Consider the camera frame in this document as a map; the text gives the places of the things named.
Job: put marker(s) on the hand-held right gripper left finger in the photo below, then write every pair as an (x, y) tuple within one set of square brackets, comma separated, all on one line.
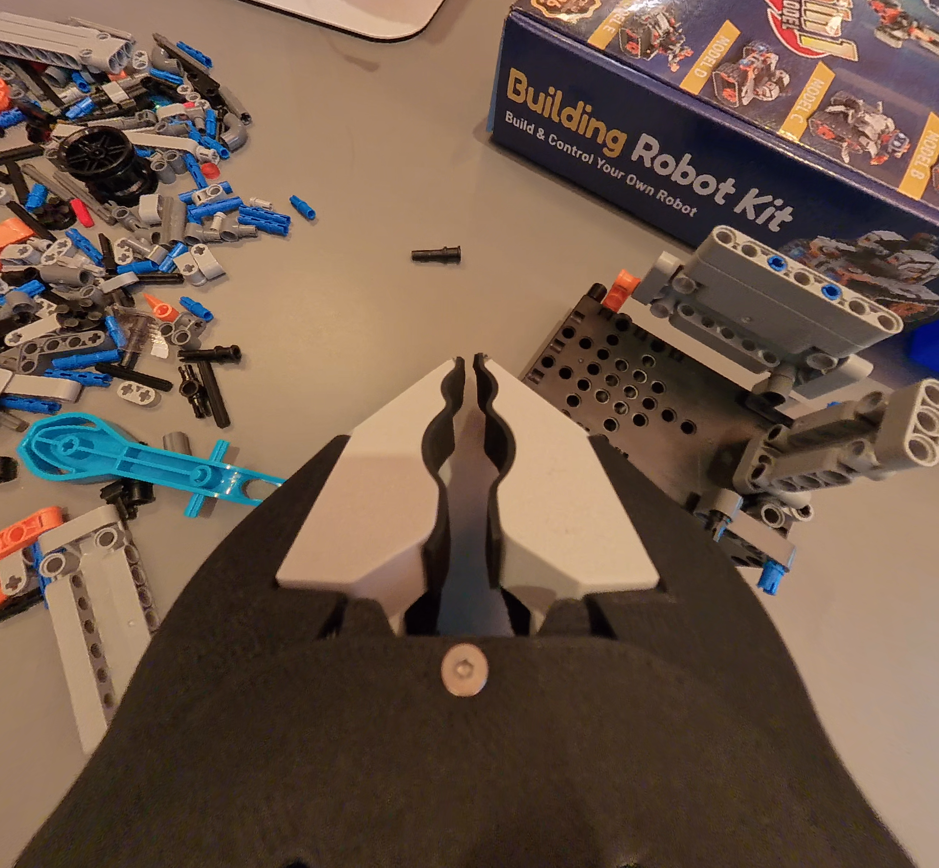
[(360, 523)]

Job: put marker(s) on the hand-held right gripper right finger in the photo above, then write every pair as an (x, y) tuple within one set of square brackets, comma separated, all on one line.
[(580, 523)]

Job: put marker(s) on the turquoise connector piece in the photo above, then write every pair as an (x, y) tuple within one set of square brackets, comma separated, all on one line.
[(74, 450)]

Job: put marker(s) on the pile of plastic building pieces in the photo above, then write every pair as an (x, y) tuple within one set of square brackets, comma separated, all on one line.
[(147, 222)]

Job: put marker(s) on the small black machine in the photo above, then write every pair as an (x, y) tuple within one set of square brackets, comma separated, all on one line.
[(616, 369)]

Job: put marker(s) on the black axle pin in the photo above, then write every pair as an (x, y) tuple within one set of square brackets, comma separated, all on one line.
[(436, 255)]

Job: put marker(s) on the black spoked wheel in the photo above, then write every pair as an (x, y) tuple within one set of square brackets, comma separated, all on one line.
[(96, 156)]

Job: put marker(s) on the blue cardboard kit box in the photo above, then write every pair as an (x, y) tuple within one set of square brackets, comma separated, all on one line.
[(660, 76)]

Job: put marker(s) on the grey frame with orange bracket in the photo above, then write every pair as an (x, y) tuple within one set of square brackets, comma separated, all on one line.
[(96, 619)]

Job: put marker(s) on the long grey frame piece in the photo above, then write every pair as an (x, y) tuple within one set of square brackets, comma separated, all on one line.
[(59, 39)]

